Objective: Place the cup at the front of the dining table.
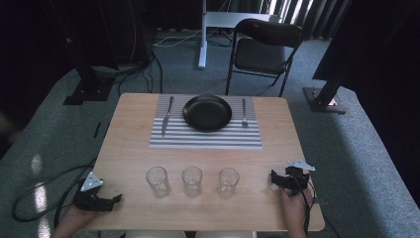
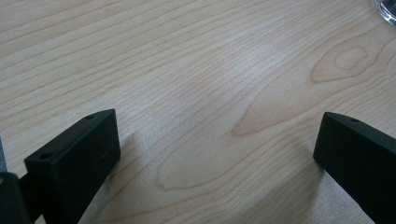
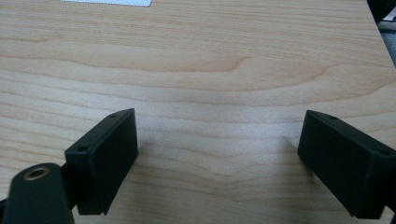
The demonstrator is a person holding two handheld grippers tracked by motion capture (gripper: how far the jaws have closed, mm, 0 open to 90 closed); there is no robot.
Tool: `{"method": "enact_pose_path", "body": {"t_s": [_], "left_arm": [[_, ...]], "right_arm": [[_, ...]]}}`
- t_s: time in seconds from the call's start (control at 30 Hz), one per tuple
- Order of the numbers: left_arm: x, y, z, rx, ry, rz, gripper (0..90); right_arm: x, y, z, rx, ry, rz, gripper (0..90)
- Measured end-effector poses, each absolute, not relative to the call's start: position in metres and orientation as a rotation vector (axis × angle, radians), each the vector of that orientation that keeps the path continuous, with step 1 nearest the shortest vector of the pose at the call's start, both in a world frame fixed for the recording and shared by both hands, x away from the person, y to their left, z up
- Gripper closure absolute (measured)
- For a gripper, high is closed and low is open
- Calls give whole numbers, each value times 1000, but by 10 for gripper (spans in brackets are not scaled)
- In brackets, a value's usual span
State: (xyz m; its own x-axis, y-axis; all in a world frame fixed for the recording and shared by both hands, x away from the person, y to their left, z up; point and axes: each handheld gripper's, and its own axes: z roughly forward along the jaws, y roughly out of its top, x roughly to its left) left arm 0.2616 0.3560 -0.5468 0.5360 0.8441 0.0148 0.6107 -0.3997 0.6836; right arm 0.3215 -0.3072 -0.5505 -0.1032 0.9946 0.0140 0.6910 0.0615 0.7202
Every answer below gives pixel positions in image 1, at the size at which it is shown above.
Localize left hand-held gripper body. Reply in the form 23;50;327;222
72;171;112;212

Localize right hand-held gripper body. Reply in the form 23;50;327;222
279;160;316;198

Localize person's left hand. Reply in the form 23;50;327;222
60;205;101;232

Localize person's right hand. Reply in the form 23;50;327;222
279;184;315;226

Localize clear drinking glass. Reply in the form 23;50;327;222
217;167;241;200
181;165;203;198
145;166;171;199

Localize silver fork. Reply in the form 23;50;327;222
241;97;250;128

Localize grey striped placemat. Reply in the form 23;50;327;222
149;94;263;151

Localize black metal stand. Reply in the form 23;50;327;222
49;0;117;107
302;62;349;115

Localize black round plate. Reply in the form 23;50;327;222
182;93;233;133

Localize silver table knife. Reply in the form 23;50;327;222
160;95;175;138

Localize black folding chair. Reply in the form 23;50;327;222
225;18;304;98

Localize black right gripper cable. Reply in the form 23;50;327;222
292;172;317;237

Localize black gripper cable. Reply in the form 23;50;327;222
11;158;99;230
292;172;317;237

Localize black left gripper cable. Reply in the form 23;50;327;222
11;158;99;230

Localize black floor cables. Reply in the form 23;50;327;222
108;49;164;96

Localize white desk frame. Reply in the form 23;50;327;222
197;0;281;70

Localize white floor cable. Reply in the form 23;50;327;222
152;27;203;49

